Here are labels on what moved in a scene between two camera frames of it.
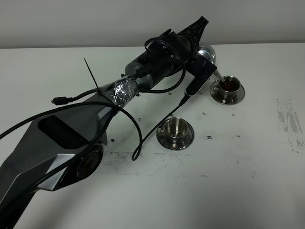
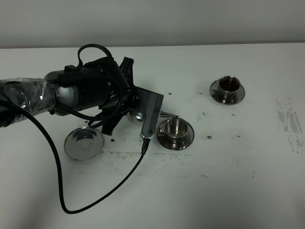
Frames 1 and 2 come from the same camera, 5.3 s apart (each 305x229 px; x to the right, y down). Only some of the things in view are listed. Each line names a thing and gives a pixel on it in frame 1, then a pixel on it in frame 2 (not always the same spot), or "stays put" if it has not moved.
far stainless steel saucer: (217, 96) stays put
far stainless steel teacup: (229, 89) stays put
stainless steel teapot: (208, 53) -> (175, 121)
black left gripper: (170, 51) -> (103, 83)
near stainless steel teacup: (175, 131) stays put
